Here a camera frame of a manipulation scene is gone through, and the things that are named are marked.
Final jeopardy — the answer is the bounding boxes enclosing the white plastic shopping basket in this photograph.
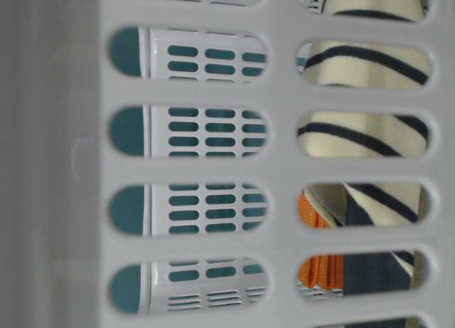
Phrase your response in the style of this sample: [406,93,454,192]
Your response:
[1,0,454,327]

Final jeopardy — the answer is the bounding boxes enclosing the orange knitted cloth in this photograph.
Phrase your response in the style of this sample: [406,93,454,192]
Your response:
[297,193,344,290]

